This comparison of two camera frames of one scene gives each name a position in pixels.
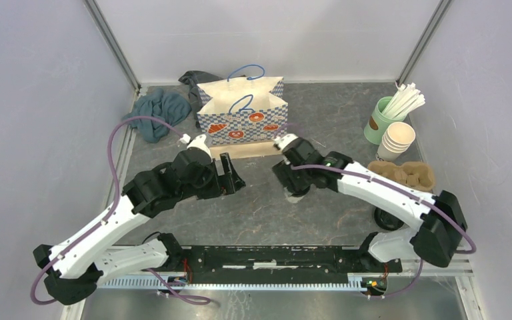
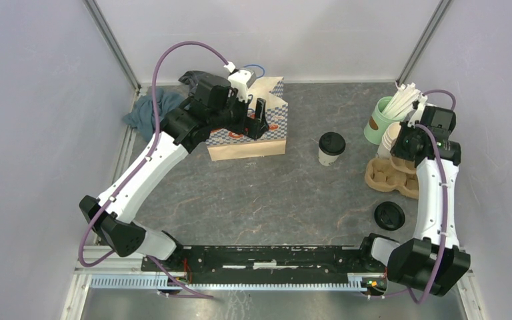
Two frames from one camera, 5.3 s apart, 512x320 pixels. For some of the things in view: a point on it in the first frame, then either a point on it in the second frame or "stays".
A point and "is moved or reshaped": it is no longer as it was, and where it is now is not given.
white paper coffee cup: [293, 199] is moved or reshaped
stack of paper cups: [395, 141] stays
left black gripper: [235, 181] → [256, 127]
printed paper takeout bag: [242, 116] stays
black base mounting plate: [282, 262] stays
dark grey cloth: [192, 79] stays
